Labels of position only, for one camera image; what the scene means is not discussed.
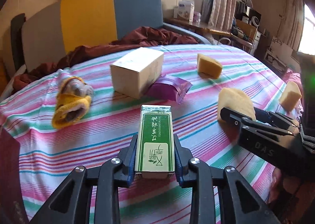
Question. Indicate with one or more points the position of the black rolled mat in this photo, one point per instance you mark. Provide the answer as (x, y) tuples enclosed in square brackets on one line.
[(16, 40)]

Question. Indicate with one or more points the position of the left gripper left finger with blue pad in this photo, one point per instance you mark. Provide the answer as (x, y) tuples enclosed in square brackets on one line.
[(71, 201)]

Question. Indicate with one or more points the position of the maroon crumpled blanket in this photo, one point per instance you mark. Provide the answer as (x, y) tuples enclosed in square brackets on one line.
[(140, 37)]

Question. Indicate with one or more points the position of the person right hand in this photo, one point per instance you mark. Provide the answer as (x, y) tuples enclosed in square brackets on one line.
[(281, 185)]

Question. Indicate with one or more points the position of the striped pink green bedsheet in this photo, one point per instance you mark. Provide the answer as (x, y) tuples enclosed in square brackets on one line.
[(47, 155)]

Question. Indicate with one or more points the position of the grey yellow blue headboard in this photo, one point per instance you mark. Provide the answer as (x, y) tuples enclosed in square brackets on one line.
[(59, 28)]

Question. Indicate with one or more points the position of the yellow knitted sock roll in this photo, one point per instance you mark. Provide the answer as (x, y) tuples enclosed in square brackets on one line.
[(73, 102)]

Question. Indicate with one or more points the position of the gold metal tin box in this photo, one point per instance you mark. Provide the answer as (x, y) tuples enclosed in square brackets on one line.
[(12, 207)]

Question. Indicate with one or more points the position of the green white tea box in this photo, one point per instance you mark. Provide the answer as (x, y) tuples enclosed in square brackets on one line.
[(155, 153)]

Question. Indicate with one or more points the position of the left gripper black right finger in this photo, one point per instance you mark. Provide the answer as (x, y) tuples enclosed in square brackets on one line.
[(238, 201)]

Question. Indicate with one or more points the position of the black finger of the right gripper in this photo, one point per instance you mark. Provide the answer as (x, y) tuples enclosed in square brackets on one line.
[(245, 123)]

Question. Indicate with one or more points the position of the white product box on shelf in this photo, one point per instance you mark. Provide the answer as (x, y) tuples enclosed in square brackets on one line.
[(184, 10)]

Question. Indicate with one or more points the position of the yellow sponge block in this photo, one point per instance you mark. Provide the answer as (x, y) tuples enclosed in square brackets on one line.
[(209, 66), (237, 100), (290, 96)]

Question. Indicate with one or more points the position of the white cardboard box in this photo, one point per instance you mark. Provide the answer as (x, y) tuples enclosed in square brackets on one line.
[(135, 72)]

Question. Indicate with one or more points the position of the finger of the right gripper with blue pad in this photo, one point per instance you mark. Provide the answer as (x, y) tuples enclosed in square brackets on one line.
[(276, 119)]

